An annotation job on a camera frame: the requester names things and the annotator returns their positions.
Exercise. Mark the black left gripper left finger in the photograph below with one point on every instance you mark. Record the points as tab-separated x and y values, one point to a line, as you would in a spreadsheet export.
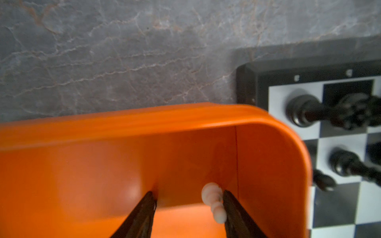
140	221

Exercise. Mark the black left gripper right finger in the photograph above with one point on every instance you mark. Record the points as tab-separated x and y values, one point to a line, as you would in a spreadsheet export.
239	223

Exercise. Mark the black white chess board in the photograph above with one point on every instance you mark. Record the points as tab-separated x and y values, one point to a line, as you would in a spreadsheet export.
340	207

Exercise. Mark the black pawn on board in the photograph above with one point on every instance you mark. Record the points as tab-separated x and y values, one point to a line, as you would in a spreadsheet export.
346	164

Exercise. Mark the orange plastic tray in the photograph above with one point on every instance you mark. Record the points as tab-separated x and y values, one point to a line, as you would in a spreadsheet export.
82	176

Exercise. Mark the black rook near tray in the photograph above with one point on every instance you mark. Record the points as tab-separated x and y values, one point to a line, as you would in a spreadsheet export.
306	110

